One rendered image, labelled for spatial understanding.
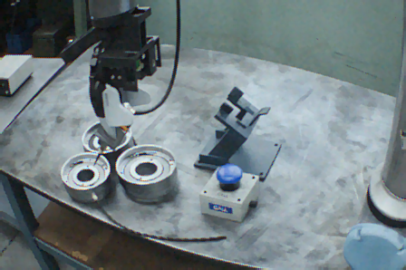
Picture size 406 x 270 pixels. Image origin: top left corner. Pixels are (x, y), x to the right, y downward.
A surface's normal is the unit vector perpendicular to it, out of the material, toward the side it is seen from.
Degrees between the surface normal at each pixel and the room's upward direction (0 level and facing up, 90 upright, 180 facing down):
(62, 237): 0
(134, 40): 90
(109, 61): 90
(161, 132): 0
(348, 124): 0
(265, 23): 90
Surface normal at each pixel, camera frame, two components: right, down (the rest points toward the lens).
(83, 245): -0.07, -0.81
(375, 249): -0.57, 0.61
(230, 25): -0.44, 0.55
